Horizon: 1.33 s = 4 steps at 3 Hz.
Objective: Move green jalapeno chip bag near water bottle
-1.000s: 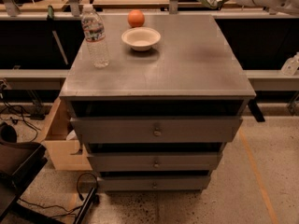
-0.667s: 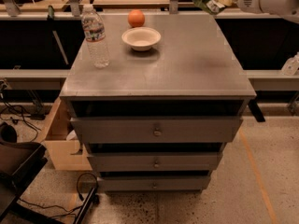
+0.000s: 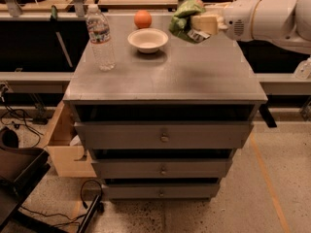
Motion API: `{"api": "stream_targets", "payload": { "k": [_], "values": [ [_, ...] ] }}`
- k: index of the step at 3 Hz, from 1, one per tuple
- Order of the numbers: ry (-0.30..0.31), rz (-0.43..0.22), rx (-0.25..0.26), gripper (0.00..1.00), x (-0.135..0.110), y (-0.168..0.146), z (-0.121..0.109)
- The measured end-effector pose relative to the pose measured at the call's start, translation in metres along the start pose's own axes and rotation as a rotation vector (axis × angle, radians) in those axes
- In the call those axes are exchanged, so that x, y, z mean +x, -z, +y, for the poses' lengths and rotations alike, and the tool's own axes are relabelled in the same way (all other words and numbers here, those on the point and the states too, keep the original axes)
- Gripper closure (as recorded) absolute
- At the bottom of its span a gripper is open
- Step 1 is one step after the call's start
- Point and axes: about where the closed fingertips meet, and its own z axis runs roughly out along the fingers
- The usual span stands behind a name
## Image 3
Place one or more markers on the bottom grey drawer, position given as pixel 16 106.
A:
pixel 161 191

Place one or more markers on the orange fruit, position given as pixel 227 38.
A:
pixel 143 19

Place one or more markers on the light wooden box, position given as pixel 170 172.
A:
pixel 69 160

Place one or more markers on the middle grey drawer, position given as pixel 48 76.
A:
pixel 161 168

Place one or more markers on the grey drawer cabinet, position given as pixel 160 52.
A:
pixel 208 82

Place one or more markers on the white paper bowl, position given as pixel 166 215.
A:
pixel 147 40

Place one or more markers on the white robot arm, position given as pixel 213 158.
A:
pixel 283 23

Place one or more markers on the clear plastic water bottle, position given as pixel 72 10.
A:
pixel 100 38

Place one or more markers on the top grey drawer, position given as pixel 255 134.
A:
pixel 157 135

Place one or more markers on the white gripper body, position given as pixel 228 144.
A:
pixel 237 16

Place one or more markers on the grey drawer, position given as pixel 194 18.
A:
pixel 161 191
pixel 157 135
pixel 161 168

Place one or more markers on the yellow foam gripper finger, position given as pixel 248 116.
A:
pixel 210 24

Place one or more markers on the green jalapeno chip bag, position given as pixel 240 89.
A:
pixel 180 25

